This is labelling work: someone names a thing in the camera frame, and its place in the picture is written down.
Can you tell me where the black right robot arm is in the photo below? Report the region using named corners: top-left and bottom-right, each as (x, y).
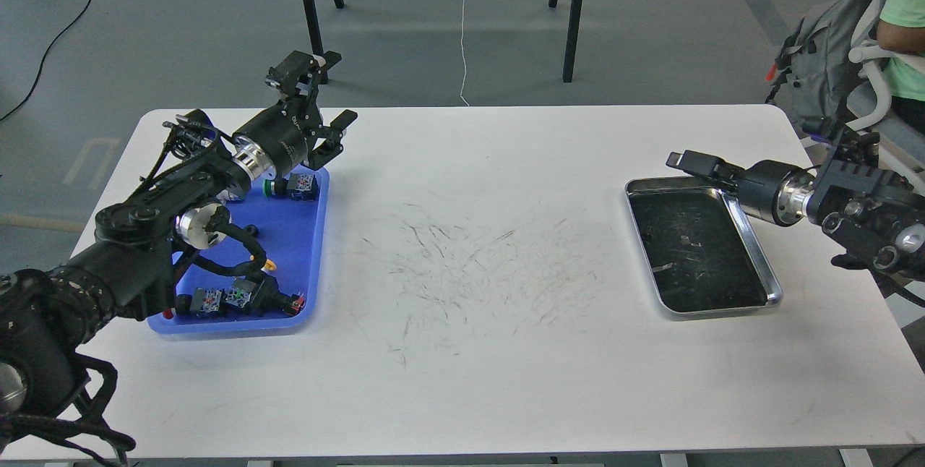
top-left (666, 117), bottom-right (924, 306)

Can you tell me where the white chair frame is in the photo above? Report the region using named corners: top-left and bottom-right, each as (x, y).
top-left (801, 0), bottom-right (925, 193)

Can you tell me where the black floor cable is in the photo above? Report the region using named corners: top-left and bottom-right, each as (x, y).
top-left (0, 0), bottom-right (189, 121)

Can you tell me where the red push button switch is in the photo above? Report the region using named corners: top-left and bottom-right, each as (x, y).
top-left (162, 287), bottom-right (228, 320)

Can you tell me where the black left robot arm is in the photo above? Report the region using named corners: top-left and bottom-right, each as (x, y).
top-left (1, 50), bottom-right (357, 466)

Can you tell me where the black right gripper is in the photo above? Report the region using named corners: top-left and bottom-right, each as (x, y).
top-left (666, 150), bottom-right (815, 226)

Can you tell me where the silver metal tray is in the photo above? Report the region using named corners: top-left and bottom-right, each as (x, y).
top-left (625, 176), bottom-right (783, 320)

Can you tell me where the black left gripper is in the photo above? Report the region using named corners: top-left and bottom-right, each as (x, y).
top-left (231, 50), bottom-right (359, 180)

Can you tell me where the blue plastic tray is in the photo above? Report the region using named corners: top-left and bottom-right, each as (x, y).
top-left (147, 168), bottom-right (330, 336)

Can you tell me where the green push button switch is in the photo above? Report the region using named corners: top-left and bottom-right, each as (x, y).
top-left (262, 173), bottom-right (319, 201)

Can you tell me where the yellow push button switch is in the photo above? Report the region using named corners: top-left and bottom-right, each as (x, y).
top-left (262, 258), bottom-right (278, 273)

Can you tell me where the grey backpack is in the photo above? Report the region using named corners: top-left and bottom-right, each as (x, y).
top-left (765, 0), bottom-right (892, 147)

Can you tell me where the person in green shirt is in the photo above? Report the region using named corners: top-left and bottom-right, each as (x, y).
top-left (876, 0), bottom-right (924, 133)

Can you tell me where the black switch with red terminals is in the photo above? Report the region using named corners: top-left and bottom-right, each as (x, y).
top-left (223, 275), bottom-right (306, 318)

